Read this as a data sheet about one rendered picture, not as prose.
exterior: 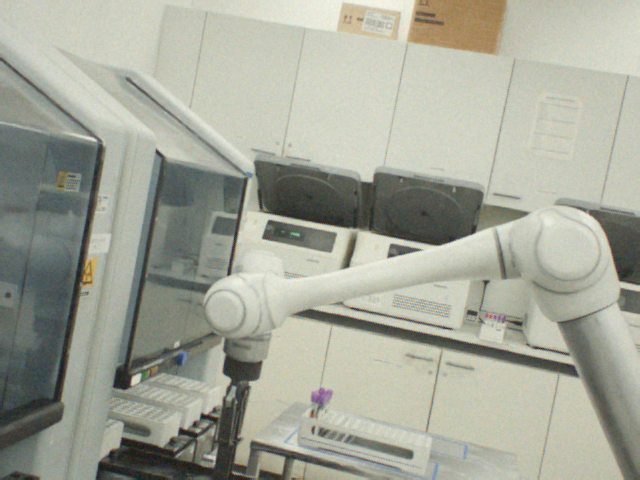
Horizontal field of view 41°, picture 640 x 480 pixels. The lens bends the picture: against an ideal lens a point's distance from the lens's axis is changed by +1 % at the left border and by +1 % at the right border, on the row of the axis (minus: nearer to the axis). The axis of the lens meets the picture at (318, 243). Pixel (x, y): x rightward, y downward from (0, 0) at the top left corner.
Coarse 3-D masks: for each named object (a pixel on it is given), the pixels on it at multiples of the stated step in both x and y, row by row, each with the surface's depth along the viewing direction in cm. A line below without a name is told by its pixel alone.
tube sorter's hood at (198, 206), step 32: (96, 64) 199; (128, 96) 190; (160, 128) 182; (192, 160) 175; (224, 160) 210; (160, 192) 156; (192, 192) 175; (224, 192) 197; (160, 224) 160; (192, 224) 179; (224, 224) 202; (160, 256) 163; (192, 256) 183; (224, 256) 208; (160, 288) 167; (192, 288) 187; (160, 320) 171; (192, 320) 192; (128, 352) 157; (160, 352) 175; (192, 352) 193; (128, 384) 157
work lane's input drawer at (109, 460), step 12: (108, 456) 164; (120, 456) 167; (132, 456) 170; (144, 456) 170; (156, 456) 170; (168, 456) 170; (108, 468) 160; (120, 468) 160; (132, 468) 164; (144, 468) 165; (156, 468) 166; (168, 468) 167; (180, 468) 168; (192, 468) 168; (204, 468) 168
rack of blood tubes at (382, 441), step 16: (304, 416) 194; (336, 416) 200; (304, 432) 193; (320, 432) 197; (336, 432) 200; (352, 432) 191; (368, 432) 191; (384, 432) 193; (400, 432) 197; (336, 448) 192; (352, 448) 191; (368, 448) 199; (384, 448) 199; (400, 448) 199; (416, 448) 188; (384, 464) 190; (400, 464) 189; (416, 464) 188
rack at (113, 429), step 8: (112, 424) 169; (120, 424) 169; (104, 432) 162; (112, 432) 165; (120, 432) 169; (104, 440) 162; (112, 440) 166; (120, 440) 170; (104, 448) 162; (112, 448) 166
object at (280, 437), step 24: (288, 408) 223; (264, 432) 197; (288, 432) 201; (288, 456) 188; (312, 456) 187; (336, 456) 189; (432, 456) 204; (456, 456) 208; (480, 456) 213; (504, 456) 217
